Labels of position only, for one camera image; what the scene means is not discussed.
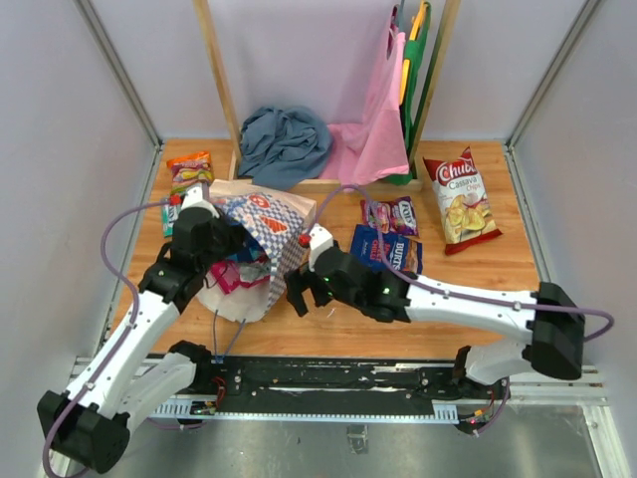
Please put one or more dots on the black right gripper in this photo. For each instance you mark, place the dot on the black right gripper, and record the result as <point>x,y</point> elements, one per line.
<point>296,283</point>

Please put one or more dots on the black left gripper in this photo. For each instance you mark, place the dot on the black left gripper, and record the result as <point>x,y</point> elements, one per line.
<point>234,233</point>

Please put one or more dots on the teal Fox's candy bag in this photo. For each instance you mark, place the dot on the teal Fox's candy bag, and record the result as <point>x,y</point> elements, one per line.
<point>169,213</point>

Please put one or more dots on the pink snack packet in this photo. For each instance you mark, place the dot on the pink snack packet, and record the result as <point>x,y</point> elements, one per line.
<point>230,276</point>

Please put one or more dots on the blue gummy candy bag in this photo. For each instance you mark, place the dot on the blue gummy candy bag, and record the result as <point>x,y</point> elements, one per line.
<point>250,253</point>

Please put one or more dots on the blue checkered paper bag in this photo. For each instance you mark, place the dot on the blue checkered paper bag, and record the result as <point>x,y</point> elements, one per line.
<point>272,218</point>

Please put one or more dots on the colourful orange candy bag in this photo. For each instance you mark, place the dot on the colourful orange candy bag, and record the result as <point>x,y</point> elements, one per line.
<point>190,169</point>

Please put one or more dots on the blue Burts chips bag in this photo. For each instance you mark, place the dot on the blue Burts chips bag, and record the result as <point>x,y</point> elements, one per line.
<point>402,253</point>

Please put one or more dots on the purple snack packet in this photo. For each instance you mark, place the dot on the purple snack packet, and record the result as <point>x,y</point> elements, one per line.
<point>397,215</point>

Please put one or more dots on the red Chubi cassava chips bag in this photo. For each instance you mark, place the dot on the red Chubi cassava chips bag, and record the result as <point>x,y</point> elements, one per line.
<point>466,213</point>

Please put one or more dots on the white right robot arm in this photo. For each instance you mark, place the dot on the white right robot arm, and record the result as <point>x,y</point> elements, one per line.
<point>541,331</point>

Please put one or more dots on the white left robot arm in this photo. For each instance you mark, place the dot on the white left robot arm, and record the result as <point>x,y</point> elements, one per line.
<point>92,420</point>

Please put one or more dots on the blue crumpled cloth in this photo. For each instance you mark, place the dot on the blue crumpled cloth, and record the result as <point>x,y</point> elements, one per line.
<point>283,147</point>

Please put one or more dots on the pink t-shirt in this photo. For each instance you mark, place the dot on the pink t-shirt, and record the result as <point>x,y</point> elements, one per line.
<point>374,148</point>

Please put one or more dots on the green t-shirt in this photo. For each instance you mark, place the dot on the green t-shirt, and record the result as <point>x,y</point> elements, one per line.
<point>408,111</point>

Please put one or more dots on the yellow clothes hanger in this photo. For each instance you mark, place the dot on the yellow clothes hanger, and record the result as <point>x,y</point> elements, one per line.
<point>414,51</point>

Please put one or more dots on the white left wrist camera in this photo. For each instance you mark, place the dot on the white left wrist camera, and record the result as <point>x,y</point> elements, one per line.
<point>196,195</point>

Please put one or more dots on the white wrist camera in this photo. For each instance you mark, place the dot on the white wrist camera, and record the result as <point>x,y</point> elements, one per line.
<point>196,195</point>
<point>317,241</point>

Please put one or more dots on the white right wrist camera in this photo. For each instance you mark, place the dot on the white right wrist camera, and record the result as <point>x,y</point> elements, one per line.
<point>317,241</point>

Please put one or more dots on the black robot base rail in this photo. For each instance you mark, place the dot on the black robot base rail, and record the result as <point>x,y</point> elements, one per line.
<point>333,389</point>

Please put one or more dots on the aluminium frame rails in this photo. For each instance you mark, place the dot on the aluminium frame rails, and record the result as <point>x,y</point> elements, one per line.
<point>576,152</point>

